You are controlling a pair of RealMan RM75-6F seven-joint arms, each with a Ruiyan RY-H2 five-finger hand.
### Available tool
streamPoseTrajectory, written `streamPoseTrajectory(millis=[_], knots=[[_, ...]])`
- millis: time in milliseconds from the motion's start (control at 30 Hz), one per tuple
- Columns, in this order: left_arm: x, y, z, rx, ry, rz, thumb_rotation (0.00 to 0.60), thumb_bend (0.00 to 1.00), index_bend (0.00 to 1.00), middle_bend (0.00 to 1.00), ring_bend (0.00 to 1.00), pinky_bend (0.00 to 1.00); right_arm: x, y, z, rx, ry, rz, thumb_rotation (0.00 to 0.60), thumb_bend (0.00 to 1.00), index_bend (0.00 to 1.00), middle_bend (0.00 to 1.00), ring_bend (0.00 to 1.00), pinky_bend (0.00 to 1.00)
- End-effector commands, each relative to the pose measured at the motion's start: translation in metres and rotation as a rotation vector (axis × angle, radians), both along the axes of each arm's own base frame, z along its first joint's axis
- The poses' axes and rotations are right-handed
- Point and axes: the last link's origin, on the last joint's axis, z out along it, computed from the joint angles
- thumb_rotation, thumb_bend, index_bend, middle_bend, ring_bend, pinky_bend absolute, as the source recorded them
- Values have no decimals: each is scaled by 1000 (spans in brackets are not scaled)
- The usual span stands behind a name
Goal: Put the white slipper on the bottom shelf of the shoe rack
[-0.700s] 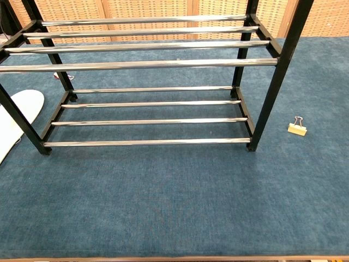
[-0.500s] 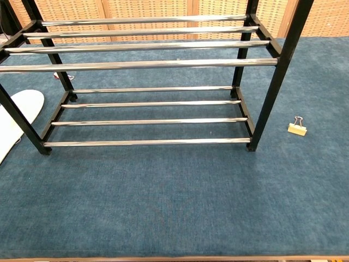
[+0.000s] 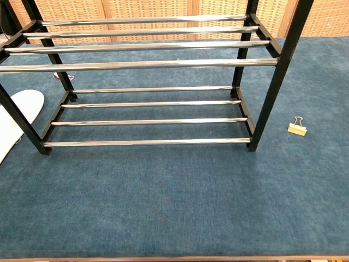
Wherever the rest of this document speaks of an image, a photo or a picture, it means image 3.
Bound white slipper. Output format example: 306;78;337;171
0;90;46;166

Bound black shoe rack chrome bars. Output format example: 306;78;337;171
0;0;316;156

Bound blue table cloth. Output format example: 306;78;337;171
0;37;349;260

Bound beige binder clip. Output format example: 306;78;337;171
287;116;308;135

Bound wicker folding screen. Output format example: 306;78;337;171
9;0;349;46

